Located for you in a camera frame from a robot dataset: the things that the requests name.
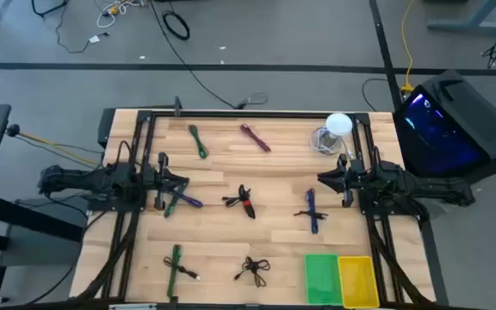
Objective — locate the black computer tower blue light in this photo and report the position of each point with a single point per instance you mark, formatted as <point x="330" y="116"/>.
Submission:
<point x="446" y="129"/>

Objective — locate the green plastic basket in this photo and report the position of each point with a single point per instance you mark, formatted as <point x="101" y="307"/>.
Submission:
<point x="323" y="280"/>

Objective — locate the black aluminium rig frame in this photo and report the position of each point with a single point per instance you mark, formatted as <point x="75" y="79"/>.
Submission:
<point x="252" y="114"/>

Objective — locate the yellow plastic basket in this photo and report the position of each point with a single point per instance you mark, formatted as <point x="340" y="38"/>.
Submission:
<point x="357" y="282"/>

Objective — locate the yellow rod with black knob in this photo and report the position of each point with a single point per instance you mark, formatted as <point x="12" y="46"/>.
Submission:
<point x="12" y="130"/>

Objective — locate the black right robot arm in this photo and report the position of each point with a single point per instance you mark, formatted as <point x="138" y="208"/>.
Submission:
<point x="424" y="185"/>

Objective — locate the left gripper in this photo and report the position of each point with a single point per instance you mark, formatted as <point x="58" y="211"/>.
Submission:
<point x="163" y="189"/>

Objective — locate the black clamp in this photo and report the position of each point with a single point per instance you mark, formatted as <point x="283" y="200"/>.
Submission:
<point x="178" y="105"/>

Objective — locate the grey desk leg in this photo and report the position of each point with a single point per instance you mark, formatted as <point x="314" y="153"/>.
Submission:
<point x="467" y="25"/>

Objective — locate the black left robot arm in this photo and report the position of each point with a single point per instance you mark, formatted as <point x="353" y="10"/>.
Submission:
<point x="80" y="178"/>

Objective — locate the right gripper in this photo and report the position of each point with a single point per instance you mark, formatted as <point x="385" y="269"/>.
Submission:
<point x="351" y="183"/>

